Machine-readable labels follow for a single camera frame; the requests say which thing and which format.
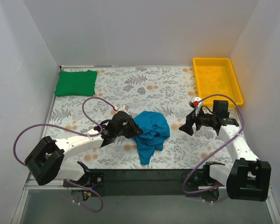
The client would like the floral patterned table mat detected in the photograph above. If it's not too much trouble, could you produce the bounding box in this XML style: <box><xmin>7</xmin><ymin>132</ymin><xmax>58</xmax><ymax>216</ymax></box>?
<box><xmin>45</xmin><ymin>67</ymin><xmax>232</xmax><ymax>169</ymax></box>

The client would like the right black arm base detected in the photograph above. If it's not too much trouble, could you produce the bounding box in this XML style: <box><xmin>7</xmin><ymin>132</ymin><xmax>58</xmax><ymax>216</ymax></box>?
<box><xmin>185</xmin><ymin>170</ymin><xmax>222</xmax><ymax>187</ymax></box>

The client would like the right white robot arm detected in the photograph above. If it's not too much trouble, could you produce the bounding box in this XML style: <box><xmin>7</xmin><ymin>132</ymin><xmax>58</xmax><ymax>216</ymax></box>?
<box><xmin>179</xmin><ymin>97</ymin><xmax>271</xmax><ymax>202</ymax></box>

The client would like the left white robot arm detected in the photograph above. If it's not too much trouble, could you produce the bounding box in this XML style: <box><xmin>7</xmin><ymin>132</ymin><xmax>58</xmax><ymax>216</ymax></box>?
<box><xmin>25</xmin><ymin>111</ymin><xmax>143</xmax><ymax>187</ymax></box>

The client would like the blue t shirt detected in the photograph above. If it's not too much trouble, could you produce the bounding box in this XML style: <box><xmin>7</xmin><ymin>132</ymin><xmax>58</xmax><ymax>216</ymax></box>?
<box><xmin>133</xmin><ymin>111</ymin><xmax>170</xmax><ymax>165</ymax></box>

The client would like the aluminium frame rail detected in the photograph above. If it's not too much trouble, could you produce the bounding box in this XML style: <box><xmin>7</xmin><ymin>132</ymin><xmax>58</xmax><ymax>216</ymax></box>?
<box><xmin>13</xmin><ymin>171</ymin><xmax>280</xmax><ymax>224</ymax></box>

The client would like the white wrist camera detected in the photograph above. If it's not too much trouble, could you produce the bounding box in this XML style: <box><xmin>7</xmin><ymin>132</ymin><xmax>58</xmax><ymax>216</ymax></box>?
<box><xmin>189</xmin><ymin>97</ymin><xmax>203</xmax><ymax>116</ymax></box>
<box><xmin>113</xmin><ymin>105</ymin><xmax>129</xmax><ymax>113</ymax></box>

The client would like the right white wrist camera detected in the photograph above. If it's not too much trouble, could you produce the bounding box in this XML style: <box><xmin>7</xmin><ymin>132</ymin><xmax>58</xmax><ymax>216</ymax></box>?
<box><xmin>189</xmin><ymin>97</ymin><xmax>203</xmax><ymax>116</ymax></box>

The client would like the yellow plastic bin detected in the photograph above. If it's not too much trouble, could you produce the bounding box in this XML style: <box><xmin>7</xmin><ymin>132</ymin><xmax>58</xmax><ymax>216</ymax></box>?
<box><xmin>193</xmin><ymin>57</ymin><xmax>244</xmax><ymax>105</ymax></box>

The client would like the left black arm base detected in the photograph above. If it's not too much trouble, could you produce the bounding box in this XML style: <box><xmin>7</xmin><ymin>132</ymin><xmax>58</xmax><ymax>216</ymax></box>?
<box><xmin>67</xmin><ymin>161</ymin><xmax>105</xmax><ymax>188</ymax></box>

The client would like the folded green t shirt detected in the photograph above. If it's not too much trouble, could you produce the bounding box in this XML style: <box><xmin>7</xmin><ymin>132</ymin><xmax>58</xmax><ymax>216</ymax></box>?
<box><xmin>55</xmin><ymin>70</ymin><xmax>98</xmax><ymax>97</ymax></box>

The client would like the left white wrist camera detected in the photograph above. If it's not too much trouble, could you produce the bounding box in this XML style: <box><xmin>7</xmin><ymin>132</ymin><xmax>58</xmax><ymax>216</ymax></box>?
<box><xmin>113</xmin><ymin>105</ymin><xmax>129</xmax><ymax>113</ymax></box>

